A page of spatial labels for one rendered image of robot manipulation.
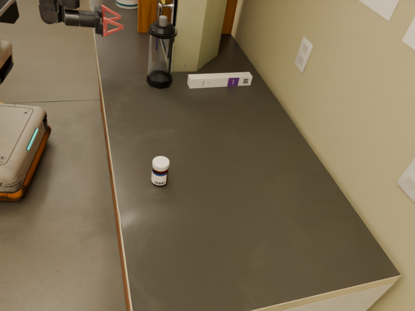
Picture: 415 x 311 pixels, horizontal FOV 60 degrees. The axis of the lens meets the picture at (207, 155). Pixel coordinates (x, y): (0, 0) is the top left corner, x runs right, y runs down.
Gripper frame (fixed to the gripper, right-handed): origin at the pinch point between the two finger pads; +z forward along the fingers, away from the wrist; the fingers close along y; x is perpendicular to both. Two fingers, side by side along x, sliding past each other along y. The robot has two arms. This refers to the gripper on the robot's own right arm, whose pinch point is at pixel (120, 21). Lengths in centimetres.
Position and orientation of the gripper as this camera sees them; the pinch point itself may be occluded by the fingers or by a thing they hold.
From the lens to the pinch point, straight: 150.5
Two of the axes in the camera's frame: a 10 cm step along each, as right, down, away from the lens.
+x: -1.9, 7.4, 6.4
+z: 9.5, -0.3, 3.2
